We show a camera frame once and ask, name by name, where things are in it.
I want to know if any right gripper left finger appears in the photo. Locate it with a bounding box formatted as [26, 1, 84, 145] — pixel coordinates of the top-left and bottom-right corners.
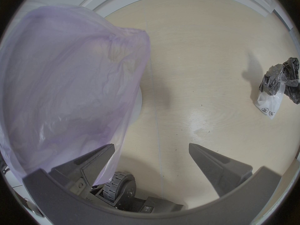
[50, 144, 116, 197]

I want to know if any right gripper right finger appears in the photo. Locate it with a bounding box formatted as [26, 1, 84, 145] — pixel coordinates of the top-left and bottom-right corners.
[189, 143, 253, 199]

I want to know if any clear printed wrapper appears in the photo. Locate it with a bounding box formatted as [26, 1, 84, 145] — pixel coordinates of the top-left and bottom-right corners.
[257, 79, 300, 120]

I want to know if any purple plastic bag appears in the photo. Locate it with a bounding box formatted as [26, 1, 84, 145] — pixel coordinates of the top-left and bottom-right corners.
[0, 4, 151, 187]

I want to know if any black plastic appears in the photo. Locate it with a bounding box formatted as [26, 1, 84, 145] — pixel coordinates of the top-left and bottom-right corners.
[259, 57, 300, 104]

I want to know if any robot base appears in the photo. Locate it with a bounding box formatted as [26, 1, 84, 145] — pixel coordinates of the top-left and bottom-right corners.
[0, 160, 185, 220]

